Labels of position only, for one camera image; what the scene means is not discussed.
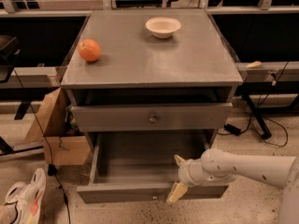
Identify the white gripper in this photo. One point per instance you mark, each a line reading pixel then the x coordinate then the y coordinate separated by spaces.
pixel 186 172

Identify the grey drawer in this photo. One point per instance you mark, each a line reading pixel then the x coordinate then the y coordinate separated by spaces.
pixel 112 118
pixel 138 166

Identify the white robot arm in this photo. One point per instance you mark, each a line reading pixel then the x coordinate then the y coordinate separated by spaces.
pixel 218 166

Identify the grey top drawer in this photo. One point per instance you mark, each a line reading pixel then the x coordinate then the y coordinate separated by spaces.
pixel 112 118

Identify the grey wooden drawer cabinet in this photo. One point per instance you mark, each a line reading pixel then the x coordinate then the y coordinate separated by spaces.
pixel 137 68

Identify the brown cardboard box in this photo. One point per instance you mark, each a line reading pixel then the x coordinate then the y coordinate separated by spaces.
pixel 50 130

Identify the small yellow foam piece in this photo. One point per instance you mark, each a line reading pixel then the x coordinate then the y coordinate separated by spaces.
pixel 254 64

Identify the white paper bowl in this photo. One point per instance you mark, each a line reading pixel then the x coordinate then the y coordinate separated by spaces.
pixel 163 27

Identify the white sneaker with orange accents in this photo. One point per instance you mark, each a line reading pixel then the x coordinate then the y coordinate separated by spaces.
pixel 22 204

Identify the orange fruit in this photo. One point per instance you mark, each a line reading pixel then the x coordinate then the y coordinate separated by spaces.
pixel 89 50

